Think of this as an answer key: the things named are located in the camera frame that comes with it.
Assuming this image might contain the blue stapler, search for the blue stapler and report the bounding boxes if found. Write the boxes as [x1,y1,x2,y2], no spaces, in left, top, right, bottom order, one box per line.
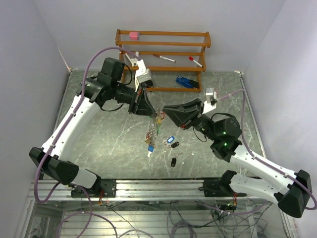
[176,76,200,89]

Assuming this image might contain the pink eraser block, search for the pink eraser block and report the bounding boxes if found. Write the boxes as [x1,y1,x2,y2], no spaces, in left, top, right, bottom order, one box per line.
[129,31,140,41]

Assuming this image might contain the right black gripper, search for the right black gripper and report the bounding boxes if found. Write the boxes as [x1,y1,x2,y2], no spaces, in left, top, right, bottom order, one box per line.
[162,99,219,141]

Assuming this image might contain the keyring chain with keys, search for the keyring chain with keys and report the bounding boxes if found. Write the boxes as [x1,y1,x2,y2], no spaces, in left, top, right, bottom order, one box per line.
[144,109,166,152]

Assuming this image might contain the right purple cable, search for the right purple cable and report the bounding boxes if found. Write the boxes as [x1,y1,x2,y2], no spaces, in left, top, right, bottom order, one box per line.
[216,89,317,215]

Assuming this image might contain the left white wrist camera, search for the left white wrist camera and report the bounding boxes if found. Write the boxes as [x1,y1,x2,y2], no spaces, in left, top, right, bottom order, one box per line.
[135,59,152,92]

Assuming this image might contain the red white marker pen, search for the red white marker pen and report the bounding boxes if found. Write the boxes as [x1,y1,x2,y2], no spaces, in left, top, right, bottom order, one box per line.
[153,54,176,63]

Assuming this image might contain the blue key tag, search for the blue key tag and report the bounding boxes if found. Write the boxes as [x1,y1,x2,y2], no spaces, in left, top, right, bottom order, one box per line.
[167,136,175,144]

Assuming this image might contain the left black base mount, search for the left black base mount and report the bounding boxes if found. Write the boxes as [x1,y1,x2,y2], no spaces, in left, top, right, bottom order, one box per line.
[70,179,117,198]

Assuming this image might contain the black key tag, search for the black key tag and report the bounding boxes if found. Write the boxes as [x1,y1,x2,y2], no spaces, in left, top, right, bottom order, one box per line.
[171,158,177,167]
[171,142,180,148]

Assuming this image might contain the black key tag lower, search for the black key tag lower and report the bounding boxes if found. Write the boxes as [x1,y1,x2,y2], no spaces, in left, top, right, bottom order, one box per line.
[171,158,177,167]

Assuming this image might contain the black key tag upper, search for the black key tag upper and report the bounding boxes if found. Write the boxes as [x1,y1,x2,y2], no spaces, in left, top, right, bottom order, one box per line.
[171,142,180,148]

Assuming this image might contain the aluminium rail frame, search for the aluminium rail frame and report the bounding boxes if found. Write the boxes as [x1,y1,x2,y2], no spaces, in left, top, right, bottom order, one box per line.
[27,179,287,201]

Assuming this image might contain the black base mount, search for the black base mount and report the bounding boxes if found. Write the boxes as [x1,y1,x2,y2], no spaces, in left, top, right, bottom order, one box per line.
[198,179,234,197]
[70,179,117,198]

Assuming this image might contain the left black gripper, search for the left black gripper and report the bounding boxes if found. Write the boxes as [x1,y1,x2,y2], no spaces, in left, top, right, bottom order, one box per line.
[112,82,157,118]

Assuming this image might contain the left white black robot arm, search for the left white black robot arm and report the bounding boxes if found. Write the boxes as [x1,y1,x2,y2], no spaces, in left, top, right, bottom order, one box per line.
[29,58,156,197]

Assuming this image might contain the wooden three-tier rack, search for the wooden three-tier rack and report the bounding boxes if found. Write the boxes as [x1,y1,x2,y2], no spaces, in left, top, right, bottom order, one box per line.
[115,29,211,92]

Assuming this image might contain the purple cable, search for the purple cable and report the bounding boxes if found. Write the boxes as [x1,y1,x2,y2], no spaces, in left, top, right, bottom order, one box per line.
[34,47,141,238]
[216,89,317,215]

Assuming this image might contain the white clamp tool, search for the white clamp tool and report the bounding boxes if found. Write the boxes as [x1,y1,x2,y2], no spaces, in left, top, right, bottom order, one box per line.
[125,51,139,67]

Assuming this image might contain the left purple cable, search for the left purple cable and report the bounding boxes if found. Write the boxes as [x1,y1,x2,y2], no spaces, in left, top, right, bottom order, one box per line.
[34,47,141,238]

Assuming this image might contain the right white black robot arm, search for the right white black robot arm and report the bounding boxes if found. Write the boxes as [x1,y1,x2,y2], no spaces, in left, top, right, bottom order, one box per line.
[163,99,312,218]

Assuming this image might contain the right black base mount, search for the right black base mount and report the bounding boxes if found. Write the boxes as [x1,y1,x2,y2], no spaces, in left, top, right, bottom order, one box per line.
[198,179,234,197]

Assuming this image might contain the black stapler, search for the black stapler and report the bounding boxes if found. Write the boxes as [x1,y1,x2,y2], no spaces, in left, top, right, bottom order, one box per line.
[145,80,153,88]

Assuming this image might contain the red capped white marker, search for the red capped white marker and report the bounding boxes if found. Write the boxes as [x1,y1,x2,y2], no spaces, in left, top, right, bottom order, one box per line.
[189,56,203,67]

